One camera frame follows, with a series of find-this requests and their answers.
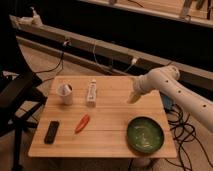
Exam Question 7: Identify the black remote control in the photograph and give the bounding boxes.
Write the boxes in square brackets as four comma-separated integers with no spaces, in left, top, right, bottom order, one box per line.
[44,121,59,144]

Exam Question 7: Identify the blue box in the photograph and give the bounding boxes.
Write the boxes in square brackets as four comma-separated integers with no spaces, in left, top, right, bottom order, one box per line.
[161,94,173,110]

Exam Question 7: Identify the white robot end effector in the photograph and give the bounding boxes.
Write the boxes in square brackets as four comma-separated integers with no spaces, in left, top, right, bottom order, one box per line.
[128,77,147,103]

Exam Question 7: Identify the black hanging cable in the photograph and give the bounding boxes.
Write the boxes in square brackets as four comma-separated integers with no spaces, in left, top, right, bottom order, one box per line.
[34,40,71,84]

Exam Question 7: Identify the white object on beam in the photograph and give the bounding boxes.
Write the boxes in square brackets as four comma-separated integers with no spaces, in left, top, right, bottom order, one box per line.
[19,7,43,27]

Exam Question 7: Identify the grey metal beam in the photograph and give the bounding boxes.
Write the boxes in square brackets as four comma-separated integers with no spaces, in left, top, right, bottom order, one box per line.
[10,16,213,91]

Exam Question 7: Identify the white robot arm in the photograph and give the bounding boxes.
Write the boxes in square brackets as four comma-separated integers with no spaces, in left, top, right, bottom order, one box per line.
[128,65,213,130]

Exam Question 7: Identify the white tube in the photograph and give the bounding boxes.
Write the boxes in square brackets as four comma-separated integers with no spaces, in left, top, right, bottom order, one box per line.
[86,79,97,106]

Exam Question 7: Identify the white paper cup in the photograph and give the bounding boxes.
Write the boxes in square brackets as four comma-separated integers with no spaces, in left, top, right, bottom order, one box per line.
[57,84,73,105]

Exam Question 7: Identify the black floor cables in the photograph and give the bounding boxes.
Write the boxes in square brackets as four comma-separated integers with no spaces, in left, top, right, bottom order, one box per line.
[165,103,213,171]

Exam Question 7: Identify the green ceramic bowl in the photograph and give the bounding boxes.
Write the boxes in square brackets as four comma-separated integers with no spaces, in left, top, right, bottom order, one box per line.
[126,117,164,154]

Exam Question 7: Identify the black chair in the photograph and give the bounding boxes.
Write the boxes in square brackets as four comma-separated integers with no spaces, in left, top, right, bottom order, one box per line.
[0,71,47,171]

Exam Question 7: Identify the white cable on beam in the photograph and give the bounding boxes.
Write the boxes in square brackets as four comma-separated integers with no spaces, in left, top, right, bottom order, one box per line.
[91,41,139,73]

